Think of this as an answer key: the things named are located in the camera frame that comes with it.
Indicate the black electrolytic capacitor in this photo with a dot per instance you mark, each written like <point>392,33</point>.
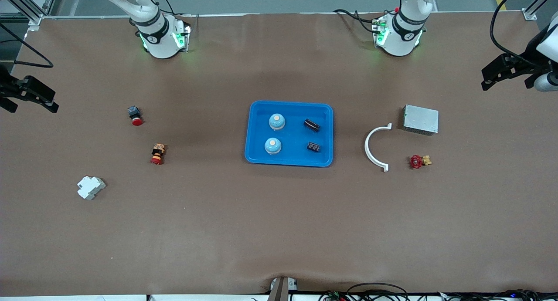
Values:
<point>314,147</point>

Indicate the red yellow push button switch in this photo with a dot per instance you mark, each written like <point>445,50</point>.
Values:
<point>157,155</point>

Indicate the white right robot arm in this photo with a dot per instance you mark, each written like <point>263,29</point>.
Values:
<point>159,39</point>

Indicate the aluminium frame profile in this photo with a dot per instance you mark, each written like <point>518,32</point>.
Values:
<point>26,7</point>
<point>538,2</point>

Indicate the metal table edge bracket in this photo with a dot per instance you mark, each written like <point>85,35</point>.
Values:
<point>281,288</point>

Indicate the white circuit breaker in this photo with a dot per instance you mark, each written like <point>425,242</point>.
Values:
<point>90,187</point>

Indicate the brown electrolytic capacitor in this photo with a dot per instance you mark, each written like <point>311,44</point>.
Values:
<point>311,125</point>

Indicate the scuffed blue desk bell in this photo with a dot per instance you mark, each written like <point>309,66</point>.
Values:
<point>277,122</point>

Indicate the blue plastic tray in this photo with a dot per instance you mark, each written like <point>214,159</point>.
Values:
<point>292,157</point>

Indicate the red emergency stop button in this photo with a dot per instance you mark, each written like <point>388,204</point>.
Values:
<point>136,120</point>

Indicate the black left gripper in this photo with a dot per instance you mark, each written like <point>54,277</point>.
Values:
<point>529,63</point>

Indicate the silver power supply box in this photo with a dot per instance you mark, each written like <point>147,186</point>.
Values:
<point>420,119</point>

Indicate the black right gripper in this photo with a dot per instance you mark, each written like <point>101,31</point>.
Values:
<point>9,90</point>

